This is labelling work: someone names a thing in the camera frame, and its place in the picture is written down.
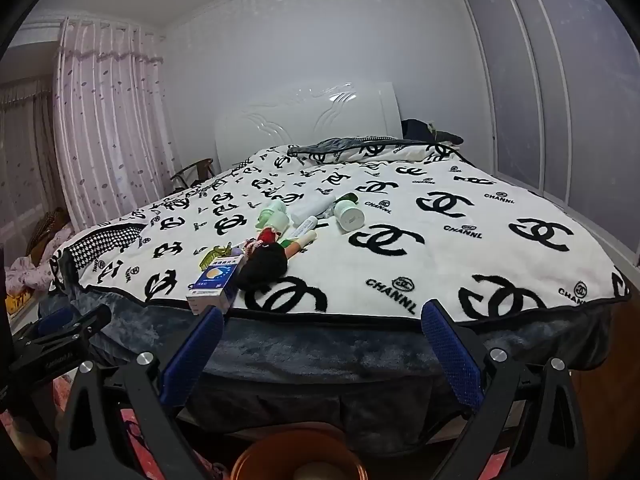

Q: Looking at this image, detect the red white hair tie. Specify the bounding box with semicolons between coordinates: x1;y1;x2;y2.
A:
245;227;281;256

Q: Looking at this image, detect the pink sheer curtain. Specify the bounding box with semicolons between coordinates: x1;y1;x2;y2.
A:
52;17;181;231

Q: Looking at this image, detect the wooden chair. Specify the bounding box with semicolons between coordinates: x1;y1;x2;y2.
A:
170;157;217;193

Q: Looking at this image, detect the cream tube green cap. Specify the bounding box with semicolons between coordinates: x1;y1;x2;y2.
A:
280;232;317;256

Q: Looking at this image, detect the dark clothing pile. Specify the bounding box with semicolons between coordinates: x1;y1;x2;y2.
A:
401;119;465;145

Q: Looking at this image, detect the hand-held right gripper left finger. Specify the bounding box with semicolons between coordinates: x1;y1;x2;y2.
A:
56;305;226;480

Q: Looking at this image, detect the printed grey pillow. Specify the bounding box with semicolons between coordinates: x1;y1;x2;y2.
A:
287;135;466;167

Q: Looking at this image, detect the grey sliding wardrobe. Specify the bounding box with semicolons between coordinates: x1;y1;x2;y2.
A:
460;0;640;267

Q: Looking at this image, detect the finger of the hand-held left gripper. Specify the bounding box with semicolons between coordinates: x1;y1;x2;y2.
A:
35;307;77;337
7;304;112;401

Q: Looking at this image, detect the green hair claw clip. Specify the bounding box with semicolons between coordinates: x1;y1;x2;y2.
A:
200;244;236;268

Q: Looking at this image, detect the white bed headboard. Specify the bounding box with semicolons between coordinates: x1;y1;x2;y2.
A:
214;81;402;173

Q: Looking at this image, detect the white tube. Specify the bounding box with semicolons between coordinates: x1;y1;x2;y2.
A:
290;216;320;238

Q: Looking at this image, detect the white jar green lid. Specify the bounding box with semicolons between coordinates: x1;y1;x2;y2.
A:
334;200;366;233

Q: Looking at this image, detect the green pump bottle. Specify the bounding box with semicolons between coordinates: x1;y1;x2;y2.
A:
257;199;287;228

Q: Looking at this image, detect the pink patterned cloth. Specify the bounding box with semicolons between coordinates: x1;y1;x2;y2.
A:
5;252;66;298

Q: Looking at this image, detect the white black printed blanket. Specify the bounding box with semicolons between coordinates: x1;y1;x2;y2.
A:
37;140;633;441

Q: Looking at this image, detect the blue medicine box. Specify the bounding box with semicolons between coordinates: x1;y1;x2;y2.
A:
186;254;247;315

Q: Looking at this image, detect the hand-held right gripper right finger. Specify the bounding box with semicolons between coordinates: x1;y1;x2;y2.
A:
421;299;588;480

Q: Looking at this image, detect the white plastic bottle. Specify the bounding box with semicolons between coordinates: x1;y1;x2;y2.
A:
290;194;336;223

